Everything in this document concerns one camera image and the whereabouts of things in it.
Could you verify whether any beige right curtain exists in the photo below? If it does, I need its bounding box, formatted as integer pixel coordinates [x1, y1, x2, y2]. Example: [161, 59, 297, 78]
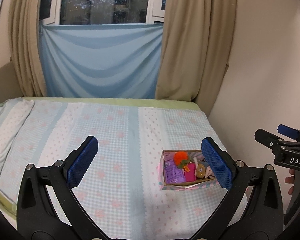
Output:
[155, 0, 237, 115]

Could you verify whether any brown knitted toy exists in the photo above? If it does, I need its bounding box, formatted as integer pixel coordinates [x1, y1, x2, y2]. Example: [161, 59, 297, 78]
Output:
[195, 164, 206, 179]

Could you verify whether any green orange plush toy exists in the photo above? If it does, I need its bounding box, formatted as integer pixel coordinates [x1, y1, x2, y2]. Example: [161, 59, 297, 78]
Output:
[173, 151, 191, 172]

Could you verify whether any black pink patterned cloth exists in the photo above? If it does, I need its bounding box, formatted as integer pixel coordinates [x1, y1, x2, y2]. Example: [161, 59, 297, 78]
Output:
[205, 166, 215, 179]

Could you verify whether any blue white patterned bedspread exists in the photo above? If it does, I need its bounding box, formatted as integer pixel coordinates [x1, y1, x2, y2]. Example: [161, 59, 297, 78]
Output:
[0, 98, 226, 239]

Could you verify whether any beige left curtain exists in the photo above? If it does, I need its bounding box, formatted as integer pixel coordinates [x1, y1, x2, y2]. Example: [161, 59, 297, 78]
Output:
[8, 0, 47, 97]

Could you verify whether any person's right hand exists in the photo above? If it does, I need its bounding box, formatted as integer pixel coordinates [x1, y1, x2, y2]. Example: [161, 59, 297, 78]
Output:
[285, 169, 300, 195]

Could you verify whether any green mattress sheet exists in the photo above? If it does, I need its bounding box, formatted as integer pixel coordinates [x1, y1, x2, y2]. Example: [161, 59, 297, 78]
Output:
[0, 96, 202, 112]

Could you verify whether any cardboard box with pink lining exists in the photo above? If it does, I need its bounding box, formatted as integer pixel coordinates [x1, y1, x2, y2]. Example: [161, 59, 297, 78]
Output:
[157, 150, 218, 191]

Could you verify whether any window with white frame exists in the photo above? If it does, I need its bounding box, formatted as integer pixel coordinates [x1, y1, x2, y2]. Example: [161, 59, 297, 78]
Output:
[39, 0, 166, 25]

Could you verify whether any purple plastic packet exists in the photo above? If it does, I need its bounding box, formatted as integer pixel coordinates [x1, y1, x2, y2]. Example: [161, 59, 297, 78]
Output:
[164, 161, 186, 184]

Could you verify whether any beige curtain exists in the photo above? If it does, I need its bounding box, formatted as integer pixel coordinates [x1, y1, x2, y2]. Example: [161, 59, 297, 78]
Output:
[155, 0, 237, 115]
[8, 0, 47, 97]

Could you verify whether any magenta soft pouch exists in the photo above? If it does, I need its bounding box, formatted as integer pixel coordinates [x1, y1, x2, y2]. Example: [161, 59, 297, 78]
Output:
[184, 163, 197, 183]

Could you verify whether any light blue hanging sheet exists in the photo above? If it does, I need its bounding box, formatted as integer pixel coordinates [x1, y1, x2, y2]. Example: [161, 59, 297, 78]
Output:
[39, 23, 163, 99]

